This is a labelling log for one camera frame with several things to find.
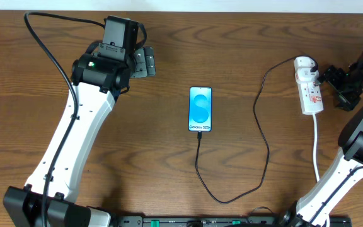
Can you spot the white power strip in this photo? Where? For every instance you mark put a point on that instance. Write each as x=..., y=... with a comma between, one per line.
x=309, y=94

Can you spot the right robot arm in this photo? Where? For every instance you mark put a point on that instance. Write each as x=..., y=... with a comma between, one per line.
x=347, y=168

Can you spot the white USB charger plug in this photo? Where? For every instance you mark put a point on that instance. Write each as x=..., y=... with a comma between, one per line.
x=304, y=75

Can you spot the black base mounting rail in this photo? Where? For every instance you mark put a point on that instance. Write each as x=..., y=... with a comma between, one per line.
x=138, y=221

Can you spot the blue Samsung Galaxy smartphone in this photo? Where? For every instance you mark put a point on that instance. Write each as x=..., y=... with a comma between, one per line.
x=200, y=109

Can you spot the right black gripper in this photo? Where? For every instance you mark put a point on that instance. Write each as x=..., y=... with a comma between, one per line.
x=337, y=84

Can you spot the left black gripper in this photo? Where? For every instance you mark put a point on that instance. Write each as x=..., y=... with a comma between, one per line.
x=144, y=62

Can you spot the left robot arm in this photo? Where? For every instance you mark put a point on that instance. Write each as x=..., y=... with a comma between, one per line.
x=98, y=78

